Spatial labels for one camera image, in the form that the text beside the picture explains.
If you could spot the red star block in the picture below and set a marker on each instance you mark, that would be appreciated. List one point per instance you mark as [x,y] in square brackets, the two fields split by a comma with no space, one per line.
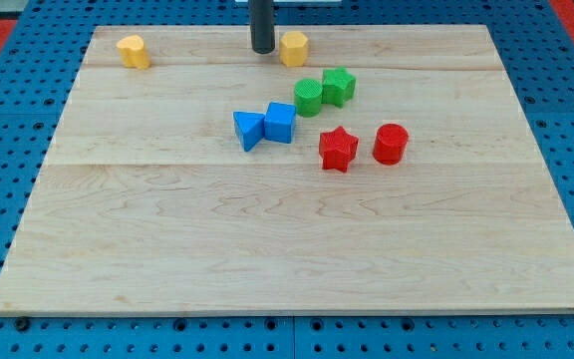
[337,149]

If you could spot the green star block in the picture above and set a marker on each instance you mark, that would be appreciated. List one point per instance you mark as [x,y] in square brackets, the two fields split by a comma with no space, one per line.
[338,86]

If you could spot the blue cube block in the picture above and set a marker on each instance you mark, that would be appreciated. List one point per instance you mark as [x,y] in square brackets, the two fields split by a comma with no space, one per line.
[279,122]

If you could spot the blue triangle block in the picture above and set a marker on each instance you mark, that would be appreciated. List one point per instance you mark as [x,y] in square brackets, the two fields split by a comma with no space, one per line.
[249,128]

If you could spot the wooden board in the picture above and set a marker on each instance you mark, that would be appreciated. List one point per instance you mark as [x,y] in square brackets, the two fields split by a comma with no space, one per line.
[147,205]

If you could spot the green cylinder block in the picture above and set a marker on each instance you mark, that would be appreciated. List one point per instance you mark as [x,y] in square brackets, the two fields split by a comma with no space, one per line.
[308,97]

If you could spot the red cylinder block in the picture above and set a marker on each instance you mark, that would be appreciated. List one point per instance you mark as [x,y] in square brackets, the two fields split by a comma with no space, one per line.
[390,144]

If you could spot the yellow hexagon block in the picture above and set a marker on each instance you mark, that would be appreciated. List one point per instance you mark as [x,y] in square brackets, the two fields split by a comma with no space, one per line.
[294,49]

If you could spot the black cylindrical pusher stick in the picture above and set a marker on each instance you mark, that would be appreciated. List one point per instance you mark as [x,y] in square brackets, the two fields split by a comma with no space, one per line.
[261,21]

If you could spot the yellow heart block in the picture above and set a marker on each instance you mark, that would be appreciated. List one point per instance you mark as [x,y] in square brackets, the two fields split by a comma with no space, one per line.
[133,52]

